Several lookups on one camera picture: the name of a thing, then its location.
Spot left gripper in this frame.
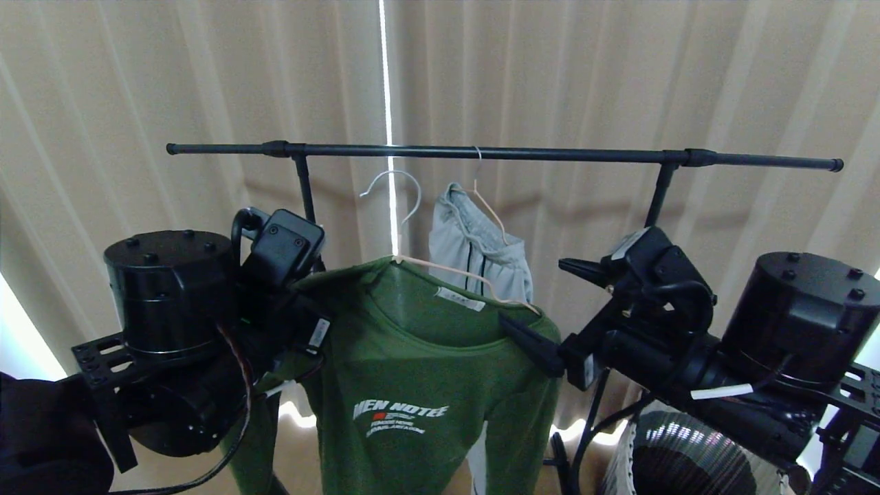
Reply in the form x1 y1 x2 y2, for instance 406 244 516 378
250 290 332 377

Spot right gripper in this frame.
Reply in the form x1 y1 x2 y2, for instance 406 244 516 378
498 258 717 394

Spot pink clothes hanger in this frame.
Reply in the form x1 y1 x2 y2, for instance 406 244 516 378
470 146 514 248
358 169 542 317

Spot pale grey shorts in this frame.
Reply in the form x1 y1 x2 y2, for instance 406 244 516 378
428 181 536 495

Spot green garment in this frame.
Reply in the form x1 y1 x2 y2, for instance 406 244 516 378
229 256 564 495

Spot black clothes rack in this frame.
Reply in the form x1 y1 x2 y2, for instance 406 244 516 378
167 141 844 495

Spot white laundry basket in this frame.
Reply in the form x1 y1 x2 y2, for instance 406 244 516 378
604 404 813 495

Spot beige curtain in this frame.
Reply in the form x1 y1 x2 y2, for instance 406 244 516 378
0 0 880 448

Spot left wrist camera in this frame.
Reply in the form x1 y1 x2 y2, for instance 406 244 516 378
241 208 327 291

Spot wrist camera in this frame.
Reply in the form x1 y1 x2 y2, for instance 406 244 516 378
600 225 718 334
241 208 327 291

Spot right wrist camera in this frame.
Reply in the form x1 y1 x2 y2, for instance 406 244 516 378
600 225 718 334

